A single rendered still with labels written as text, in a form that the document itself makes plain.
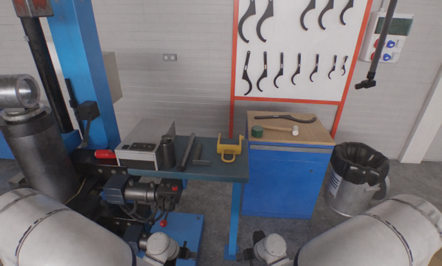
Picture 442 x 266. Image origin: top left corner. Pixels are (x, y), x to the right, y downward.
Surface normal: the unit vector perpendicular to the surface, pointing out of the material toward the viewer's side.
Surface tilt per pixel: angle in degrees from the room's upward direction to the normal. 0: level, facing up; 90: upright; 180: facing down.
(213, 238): 0
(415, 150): 90
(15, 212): 17
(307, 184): 90
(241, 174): 0
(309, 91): 90
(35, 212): 5
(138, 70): 90
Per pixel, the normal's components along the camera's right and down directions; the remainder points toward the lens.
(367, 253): -0.26, -0.55
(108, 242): 0.77, -0.63
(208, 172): 0.02, -0.88
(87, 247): 0.65, -0.56
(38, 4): 0.95, 0.17
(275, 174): -0.08, 0.48
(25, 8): -0.32, 0.45
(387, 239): 0.11, -0.76
